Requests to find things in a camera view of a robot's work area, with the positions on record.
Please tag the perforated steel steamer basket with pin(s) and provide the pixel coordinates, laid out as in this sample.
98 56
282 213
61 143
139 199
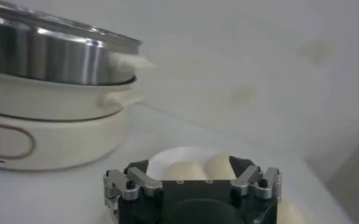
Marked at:
60 58

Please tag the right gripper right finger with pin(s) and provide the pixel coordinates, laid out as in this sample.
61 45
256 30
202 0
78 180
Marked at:
247 179

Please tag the white round plate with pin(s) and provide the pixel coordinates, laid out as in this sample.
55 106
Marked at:
161 164

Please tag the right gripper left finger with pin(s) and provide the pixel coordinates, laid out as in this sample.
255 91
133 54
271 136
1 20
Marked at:
142 181

